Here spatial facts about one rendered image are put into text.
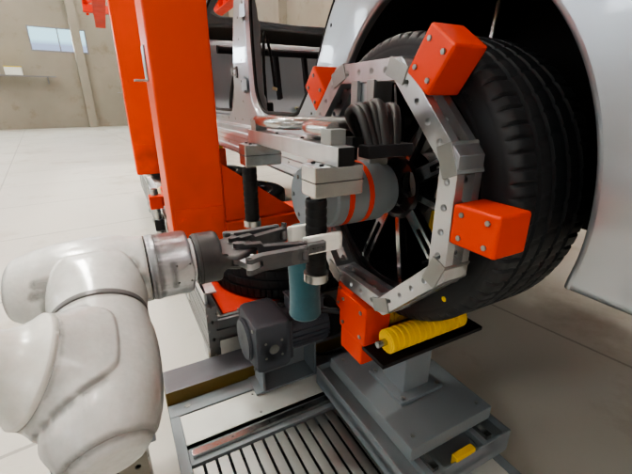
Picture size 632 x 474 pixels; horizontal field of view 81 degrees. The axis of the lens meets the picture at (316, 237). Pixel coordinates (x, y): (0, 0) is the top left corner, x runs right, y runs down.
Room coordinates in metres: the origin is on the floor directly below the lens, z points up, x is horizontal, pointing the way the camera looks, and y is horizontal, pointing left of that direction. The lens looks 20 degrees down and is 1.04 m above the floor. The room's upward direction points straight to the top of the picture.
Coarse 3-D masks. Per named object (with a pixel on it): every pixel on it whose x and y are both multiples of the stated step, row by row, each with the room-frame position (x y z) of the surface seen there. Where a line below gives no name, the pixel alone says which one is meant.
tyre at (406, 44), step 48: (384, 48) 0.91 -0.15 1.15; (528, 48) 0.84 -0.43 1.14; (480, 96) 0.67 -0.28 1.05; (528, 96) 0.68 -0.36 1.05; (480, 144) 0.66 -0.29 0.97; (528, 144) 0.61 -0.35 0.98; (576, 144) 0.68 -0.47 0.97; (528, 192) 0.59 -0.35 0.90; (576, 192) 0.66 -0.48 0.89; (528, 240) 0.60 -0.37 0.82; (480, 288) 0.62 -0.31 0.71; (528, 288) 0.73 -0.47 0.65
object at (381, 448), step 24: (336, 384) 0.99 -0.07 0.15; (336, 408) 0.94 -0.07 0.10; (360, 408) 0.89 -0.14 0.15; (360, 432) 0.81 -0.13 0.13; (384, 432) 0.80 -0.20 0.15; (480, 432) 0.77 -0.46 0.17; (504, 432) 0.78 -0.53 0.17; (384, 456) 0.72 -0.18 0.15; (432, 456) 0.70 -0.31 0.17; (456, 456) 0.69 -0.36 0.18; (480, 456) 0.73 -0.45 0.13
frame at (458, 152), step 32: (352, 64) 0.87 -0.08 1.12; (384, 64) 0.77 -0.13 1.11; (416, 96) 0.69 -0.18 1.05; (448, 96) 0.70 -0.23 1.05; (448, 128) 0.63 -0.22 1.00; (448, 160) 0.61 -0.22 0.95; (480, 160) 0.61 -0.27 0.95; (448, 192) 0.60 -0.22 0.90; (448, 224) 0.60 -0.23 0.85; (352, 256) 0.95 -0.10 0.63; (448, 256) 0.59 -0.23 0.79; (352, 288) 0.84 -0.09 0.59; (384, 288) 0.80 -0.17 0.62; (416, 288) 0.65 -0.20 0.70
